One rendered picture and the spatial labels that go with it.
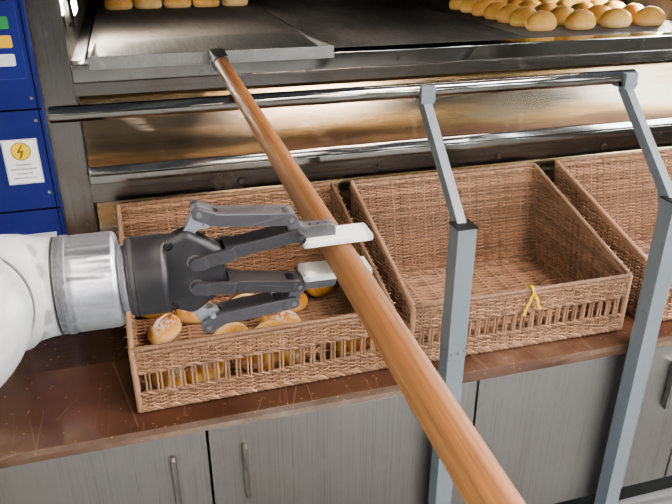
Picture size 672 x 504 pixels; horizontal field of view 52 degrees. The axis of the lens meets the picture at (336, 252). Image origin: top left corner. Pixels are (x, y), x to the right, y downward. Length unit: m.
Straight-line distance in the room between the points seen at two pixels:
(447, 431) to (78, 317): 0.34
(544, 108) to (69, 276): 1.61
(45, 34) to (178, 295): 1.10
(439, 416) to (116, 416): 1.08
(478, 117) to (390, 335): 1.44
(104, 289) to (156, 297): 0.05
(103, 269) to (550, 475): 1.48
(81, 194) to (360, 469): 0.92
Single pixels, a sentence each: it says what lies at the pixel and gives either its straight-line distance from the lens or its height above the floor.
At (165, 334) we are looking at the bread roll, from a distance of 1.63.
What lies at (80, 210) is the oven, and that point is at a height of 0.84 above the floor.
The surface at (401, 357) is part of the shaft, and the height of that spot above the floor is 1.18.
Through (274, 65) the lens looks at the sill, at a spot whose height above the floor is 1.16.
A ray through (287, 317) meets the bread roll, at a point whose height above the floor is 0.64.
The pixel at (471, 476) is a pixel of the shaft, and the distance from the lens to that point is 0.44.
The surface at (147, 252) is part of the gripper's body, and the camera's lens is 0.64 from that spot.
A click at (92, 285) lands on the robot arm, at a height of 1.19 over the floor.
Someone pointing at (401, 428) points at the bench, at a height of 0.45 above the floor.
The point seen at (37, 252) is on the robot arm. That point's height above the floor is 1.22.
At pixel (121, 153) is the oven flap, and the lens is 1.73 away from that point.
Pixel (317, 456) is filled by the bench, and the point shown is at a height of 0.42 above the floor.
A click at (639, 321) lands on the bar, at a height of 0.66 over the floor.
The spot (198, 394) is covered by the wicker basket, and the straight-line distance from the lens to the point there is 1.47.
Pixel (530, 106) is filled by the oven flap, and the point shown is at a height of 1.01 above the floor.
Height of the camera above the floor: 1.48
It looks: 26 degrees down
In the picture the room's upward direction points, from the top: straight up
